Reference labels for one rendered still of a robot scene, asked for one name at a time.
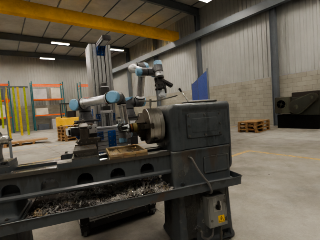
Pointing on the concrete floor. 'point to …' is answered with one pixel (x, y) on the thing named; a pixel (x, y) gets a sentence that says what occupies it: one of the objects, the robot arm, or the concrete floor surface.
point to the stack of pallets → (65, 134)
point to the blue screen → (201, 87)
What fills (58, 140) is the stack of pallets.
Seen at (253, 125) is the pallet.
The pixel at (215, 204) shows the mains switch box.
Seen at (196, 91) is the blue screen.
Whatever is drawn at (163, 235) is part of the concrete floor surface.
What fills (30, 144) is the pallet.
